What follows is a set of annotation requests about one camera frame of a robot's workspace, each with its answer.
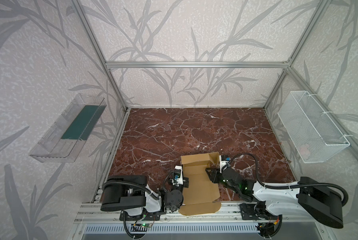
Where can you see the aluminium frame enclosure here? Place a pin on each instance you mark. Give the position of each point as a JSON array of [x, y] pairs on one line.
[[324, 62]]

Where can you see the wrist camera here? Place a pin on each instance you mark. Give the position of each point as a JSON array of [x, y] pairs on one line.
[[224, 162], [177, 175]]

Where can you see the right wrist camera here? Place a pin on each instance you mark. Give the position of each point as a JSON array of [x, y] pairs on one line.
[[224, 162]]

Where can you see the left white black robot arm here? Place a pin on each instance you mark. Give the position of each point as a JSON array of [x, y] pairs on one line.
[[133, 195]]

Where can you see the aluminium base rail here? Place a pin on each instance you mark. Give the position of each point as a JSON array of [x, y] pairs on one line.
[[228, 213]]

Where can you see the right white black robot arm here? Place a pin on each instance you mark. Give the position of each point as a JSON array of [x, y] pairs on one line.
[[263, 201]]

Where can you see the clear plastic wall bin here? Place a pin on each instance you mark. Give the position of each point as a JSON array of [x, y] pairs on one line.
[[65, 139]]

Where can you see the brown cardboard box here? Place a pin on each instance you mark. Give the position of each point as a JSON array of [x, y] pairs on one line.
[[201, 197]]

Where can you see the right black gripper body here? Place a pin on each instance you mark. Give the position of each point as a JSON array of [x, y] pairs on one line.
[[213, 174]]

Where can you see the green circuit board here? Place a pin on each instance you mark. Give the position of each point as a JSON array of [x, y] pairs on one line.
[[141, 227]]

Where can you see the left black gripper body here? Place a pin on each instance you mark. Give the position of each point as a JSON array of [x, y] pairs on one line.
[[183, 182]]

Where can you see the black connector box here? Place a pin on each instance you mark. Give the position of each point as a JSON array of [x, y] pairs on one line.
[[266, 230]]

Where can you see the white wire mesh basket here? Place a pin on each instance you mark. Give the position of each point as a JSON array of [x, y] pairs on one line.
[[312, 131]]

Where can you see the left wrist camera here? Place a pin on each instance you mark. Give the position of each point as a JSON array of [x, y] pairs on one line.
[[177, 175]]

